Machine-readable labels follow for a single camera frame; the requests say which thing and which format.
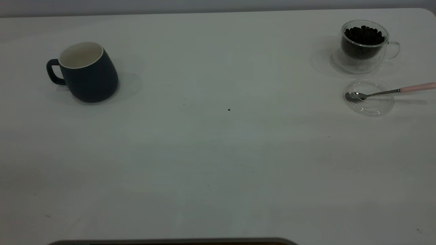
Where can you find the dark blue-grey ceramic mug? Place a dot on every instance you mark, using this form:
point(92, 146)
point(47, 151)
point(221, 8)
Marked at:
point(92, 83)

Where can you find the clear round glass lid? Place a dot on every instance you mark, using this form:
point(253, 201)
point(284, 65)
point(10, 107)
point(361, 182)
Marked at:
point(374, 106)

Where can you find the pile of coffee beans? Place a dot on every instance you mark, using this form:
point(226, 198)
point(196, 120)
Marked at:
point(362, 37)

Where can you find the clear double-wall glass cup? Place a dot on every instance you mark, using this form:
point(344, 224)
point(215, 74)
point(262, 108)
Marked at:
point(361, 64)

